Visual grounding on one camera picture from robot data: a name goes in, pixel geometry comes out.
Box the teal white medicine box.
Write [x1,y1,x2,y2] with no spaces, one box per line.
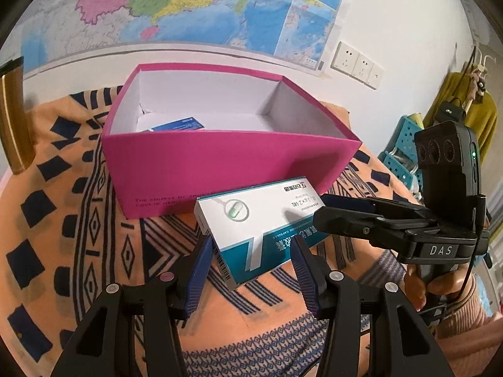
[194,178,331,291]

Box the orange patterned tablecloth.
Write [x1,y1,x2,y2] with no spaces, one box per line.
[0,84,433,377]

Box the person's right forearm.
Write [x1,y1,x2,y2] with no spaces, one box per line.
[432,273,503,372]

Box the pink cardboard box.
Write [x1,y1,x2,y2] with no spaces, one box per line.
[101,63,362,220]

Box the person's right hand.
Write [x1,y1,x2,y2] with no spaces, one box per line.
[405,261,474,311]

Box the blue plastic rack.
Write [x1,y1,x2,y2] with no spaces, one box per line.
[379,116,427,193]

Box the black cable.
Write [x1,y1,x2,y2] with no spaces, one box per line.
[444,194,486,311]

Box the gold tumbler with black lid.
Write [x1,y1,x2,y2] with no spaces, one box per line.
[0,59,32,175]

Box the wall map poster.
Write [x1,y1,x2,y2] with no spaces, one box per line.
[19,0,352,77]

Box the blue medicine box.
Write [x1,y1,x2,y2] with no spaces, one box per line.
[147,117,206,132]

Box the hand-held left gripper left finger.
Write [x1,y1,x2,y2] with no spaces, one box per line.
[57,233,215,377]

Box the small black bag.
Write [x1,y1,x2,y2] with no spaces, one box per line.
[433,100,466,126]

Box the mustard yellow garment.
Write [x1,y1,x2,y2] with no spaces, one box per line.
[424,71,500,161]

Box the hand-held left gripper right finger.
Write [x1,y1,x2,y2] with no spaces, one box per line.
[291,236,450,377]

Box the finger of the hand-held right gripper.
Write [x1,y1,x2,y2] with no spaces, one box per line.
[320,193,433,221]
[312,206,417,248]

